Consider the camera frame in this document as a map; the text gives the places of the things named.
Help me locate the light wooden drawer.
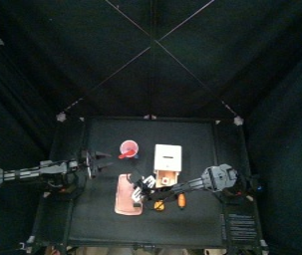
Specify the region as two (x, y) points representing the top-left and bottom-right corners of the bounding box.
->
(154, 169), (180, 189)

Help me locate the white drawer cabinet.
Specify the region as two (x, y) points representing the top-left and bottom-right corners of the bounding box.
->
(152, 143), (184, 173)

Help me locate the pink brown cutting board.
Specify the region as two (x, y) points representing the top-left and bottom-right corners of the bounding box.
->
(114, 173), (146, 217)

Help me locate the round orange toy food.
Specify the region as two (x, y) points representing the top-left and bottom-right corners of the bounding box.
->
(153, 200), (166, 212)

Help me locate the red toy spoon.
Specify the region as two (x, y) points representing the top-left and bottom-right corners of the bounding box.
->
(118, 149), (138, 160)

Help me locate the pink plastic cup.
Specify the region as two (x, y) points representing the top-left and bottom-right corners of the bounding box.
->
(119, 139), (142, 157)

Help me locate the elongated orange toy food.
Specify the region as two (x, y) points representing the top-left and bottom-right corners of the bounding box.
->
(177, 192), (188, 210)

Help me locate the thin taut cord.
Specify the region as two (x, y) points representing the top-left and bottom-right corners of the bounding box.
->
(62, 0), (216, 114)
(103, 0), (240, 118)

